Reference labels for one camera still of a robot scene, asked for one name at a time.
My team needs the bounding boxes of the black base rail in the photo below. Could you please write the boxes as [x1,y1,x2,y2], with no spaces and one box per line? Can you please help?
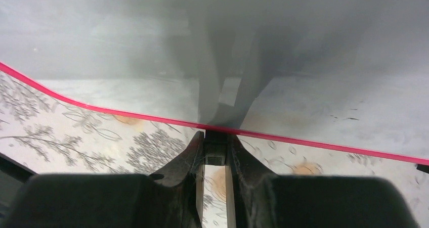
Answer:
[1,154,36,218]

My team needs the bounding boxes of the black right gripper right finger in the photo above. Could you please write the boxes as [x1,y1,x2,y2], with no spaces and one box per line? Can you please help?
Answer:
[225,134,277,227]

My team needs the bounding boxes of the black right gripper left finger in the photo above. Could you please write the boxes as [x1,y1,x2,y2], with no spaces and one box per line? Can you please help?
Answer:
[147,131,204,227]

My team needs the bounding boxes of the floral tablecloth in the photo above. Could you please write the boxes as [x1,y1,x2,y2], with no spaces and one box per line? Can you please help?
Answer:
[1,73,428,227]

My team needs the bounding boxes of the pink framed whiteboard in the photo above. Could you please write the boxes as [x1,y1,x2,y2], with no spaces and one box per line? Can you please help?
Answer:
[1,0,428,165]

